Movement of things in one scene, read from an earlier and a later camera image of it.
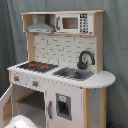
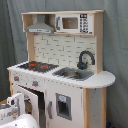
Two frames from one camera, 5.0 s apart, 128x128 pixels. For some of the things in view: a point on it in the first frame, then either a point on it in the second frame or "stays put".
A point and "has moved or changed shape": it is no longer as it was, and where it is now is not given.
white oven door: (7, 107) has moved or changed shape
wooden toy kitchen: (62, 83) stays put
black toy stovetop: (38, 66) stays put
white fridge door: (64, 107) stays put
